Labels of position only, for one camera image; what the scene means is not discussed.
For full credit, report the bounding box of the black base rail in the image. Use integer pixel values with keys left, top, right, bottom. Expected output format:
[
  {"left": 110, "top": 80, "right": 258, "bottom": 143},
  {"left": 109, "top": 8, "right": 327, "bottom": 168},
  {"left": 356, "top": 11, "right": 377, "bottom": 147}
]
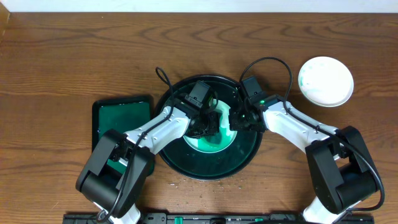
[{"left": 62, "top": 213, "right": 375, "bottom": 224}]

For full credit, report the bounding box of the white plate back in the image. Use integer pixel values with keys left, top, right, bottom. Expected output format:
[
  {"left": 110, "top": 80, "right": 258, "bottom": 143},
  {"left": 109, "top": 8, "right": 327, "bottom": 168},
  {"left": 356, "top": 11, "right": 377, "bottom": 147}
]
[{"left": 298, "top": 56, "right": 354, "bottom": 107}]

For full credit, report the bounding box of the green rectangular tray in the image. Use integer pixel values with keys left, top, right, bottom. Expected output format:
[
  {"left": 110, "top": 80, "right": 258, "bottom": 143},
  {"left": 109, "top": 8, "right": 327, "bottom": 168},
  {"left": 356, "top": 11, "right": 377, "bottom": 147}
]
[{"left": 91, "top": 95, "right": 155, "bottom": 177}]

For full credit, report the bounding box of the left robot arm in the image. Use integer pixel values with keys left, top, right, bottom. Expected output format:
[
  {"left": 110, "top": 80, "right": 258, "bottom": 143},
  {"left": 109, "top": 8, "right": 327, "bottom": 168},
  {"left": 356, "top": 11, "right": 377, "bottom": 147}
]
[{"left": 75, "top": 99, "right": 220, "bottom": 223}]

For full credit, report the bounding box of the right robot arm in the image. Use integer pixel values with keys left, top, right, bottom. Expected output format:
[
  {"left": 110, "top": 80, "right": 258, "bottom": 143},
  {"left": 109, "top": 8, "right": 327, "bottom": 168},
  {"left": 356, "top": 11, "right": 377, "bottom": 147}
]
[{"left": 229, "top": 95, "right": 385, "bottom": 223}]

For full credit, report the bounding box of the white plate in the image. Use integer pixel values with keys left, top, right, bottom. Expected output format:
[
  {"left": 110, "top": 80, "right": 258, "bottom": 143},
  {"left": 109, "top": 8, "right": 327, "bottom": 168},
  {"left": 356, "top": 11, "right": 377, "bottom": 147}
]
[
  {"left": 298, "top": 56, "right": 354, "bottom": 107},
  {"left": 183, "top": 100, "right": 237, "bottom": 154}
]

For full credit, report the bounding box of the round black tray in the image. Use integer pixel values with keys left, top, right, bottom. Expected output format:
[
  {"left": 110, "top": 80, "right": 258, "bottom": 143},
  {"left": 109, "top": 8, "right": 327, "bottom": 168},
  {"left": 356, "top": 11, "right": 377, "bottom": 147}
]
[{"left": 159, "top": 75, "right": 262, "bottom": 180}]

